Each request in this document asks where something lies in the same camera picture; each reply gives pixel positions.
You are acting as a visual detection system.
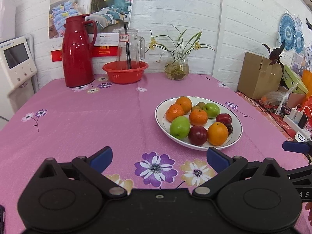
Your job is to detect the large rough orange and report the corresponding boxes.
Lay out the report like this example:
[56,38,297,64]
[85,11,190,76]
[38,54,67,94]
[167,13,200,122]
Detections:
[207,122,229,146]

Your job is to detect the dark red plum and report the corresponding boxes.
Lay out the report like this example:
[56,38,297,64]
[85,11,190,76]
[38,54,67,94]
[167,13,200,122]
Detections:
[188,126,208,146]

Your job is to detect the small tangerine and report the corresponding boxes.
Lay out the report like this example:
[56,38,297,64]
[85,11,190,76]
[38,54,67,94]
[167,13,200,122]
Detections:
[189,109,208,126]

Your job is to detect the green apple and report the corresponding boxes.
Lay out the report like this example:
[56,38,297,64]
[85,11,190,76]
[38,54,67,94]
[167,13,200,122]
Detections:
[203,103,221,119]
[170,116,190,139]

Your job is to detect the dark purple plum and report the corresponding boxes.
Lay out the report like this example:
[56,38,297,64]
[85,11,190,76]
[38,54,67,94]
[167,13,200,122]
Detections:
[226,124,233,136]

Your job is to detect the plaid cloth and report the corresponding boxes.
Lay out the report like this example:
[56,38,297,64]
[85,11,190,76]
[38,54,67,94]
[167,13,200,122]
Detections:
[237,92,296,141]

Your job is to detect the white power strip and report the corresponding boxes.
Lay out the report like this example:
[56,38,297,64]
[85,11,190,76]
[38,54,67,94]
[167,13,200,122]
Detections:
[283,108,311,141]

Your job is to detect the clear plastic bag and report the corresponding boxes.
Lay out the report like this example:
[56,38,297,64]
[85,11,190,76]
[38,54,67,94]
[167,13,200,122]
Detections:
[260,83,298,115]

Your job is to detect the brown longan fruit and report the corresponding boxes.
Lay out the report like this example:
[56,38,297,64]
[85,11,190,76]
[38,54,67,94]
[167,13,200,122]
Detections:
[197,102,205,109]
[191,105,201,112]

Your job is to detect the green box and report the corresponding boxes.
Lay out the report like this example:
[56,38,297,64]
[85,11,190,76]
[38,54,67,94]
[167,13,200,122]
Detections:
[282,65,308,95]

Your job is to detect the orange plastic bin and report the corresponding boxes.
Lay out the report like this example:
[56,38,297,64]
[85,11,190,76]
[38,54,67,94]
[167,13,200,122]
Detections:
[301,70,312,98]

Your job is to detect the white round plate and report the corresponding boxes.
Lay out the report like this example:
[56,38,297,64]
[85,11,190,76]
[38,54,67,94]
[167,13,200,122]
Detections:
[155,96,243,151]

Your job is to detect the small mandarin orange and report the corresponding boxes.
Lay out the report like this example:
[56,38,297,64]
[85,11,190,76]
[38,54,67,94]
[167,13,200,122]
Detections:
[165,104,184,123]

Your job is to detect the smooth orange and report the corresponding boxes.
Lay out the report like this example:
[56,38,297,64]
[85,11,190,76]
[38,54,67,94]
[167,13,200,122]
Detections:
[175,96,192,114]

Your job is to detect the cardboard box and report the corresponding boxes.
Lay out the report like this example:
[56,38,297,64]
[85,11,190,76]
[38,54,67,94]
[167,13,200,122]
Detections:
[237,52,282,100]

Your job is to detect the dark purple plant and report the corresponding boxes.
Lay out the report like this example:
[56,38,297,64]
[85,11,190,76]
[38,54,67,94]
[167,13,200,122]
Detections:
[262,40,285,73]

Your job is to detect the red plastic basin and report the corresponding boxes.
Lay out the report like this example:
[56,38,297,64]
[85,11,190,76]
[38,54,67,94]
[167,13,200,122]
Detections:
[102,61,149,85]

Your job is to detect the glass vase with plant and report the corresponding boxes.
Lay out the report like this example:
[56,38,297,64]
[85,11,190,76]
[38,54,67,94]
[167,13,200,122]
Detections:
[147,25,216,80]

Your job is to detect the blue paper fans decoration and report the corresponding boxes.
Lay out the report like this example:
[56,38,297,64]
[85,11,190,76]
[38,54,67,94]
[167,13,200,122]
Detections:
[278,13,311,63]

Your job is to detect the black stirring stick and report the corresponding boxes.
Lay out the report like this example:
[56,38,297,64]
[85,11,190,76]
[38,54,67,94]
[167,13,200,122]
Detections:
[124,23,132,69]

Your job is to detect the white dispenser machine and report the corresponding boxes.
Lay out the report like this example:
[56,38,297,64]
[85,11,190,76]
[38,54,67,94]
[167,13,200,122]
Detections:
[1,34,38,120]

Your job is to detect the glass pitcher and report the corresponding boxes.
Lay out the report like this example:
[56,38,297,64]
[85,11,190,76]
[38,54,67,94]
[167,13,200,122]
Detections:
[116,30,145,63]

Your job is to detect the red thermos jug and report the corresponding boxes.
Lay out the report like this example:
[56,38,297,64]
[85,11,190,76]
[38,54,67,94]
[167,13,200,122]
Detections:
[62,14,97,88]

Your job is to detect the bedding calendar poster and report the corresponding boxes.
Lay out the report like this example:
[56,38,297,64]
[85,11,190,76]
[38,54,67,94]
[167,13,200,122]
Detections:
[48,0,133,62]

